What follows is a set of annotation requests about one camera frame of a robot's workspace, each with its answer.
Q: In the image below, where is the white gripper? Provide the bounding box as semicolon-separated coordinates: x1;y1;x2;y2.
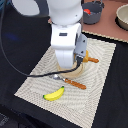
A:
51;23;87;69

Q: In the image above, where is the red toy tomato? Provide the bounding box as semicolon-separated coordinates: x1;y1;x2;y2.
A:
84;9;91;14

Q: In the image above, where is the yellow toy banana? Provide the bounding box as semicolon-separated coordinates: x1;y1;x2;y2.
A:
43;87;64;101

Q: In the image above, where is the toy bread loaf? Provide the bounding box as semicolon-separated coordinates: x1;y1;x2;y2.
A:
83;50;89;63

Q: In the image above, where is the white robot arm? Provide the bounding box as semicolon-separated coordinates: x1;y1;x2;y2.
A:
11;0;83;69

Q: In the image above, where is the round wooden plate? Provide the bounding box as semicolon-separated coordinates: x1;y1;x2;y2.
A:
57;63;84;79

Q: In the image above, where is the pink mat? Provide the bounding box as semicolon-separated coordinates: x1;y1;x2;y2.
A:
47;0;128;44

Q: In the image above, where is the right grey pot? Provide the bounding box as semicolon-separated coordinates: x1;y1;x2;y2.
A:
82;0;104;24

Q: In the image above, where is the cream bowl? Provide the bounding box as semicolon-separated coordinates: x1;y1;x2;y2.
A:
116;4;128;31

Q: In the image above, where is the knife with wooden handle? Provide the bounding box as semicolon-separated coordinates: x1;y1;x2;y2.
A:
88;57;99;63

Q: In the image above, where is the fork with wooden handle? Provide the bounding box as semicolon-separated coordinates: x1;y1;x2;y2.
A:
50;74;86;90

